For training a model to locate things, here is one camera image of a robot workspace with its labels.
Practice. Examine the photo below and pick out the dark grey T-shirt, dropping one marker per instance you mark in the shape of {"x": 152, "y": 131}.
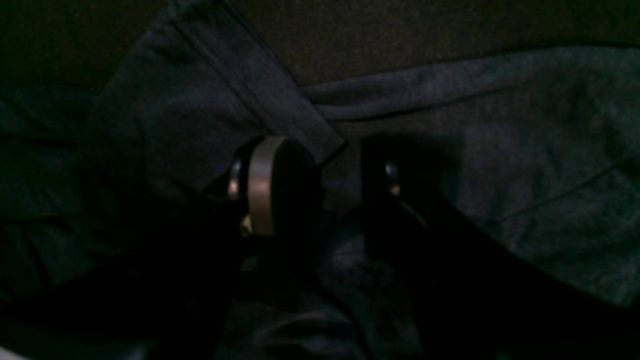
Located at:
{"x": 541, "y": 147}

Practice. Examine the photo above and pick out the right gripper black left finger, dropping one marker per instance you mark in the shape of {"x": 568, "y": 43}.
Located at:
{"x": 168, "y": 298}

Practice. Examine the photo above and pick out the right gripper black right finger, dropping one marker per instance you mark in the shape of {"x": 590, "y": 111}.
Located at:
{"x": 471, "y": 298}

